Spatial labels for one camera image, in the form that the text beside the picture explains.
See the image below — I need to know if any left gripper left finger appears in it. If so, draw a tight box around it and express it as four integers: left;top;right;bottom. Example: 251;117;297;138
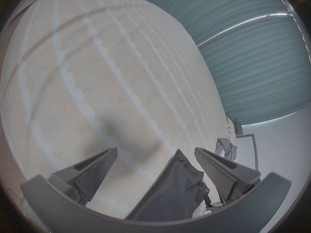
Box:
49;148;118;202

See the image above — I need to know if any blue-green curtain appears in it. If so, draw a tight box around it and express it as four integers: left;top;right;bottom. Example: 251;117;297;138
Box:
142;0;295;47
196;13;311;126

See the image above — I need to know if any black T-shirt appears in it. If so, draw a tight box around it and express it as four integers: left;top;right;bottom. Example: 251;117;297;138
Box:
125;149;211;221

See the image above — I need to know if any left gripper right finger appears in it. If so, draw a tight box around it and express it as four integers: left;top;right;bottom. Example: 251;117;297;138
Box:
194;147;261;204

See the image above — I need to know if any bed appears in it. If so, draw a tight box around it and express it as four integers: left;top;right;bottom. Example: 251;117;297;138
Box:
0;0;257;221

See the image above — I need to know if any grey bedside table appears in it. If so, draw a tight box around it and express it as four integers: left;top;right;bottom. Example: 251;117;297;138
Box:
234;119;244;135

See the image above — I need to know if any white printed pillow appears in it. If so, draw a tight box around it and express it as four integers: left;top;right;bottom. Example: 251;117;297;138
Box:
225;116;237;143

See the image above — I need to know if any pile of clothes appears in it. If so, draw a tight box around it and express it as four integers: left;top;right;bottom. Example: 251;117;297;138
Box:
215;137;238;162

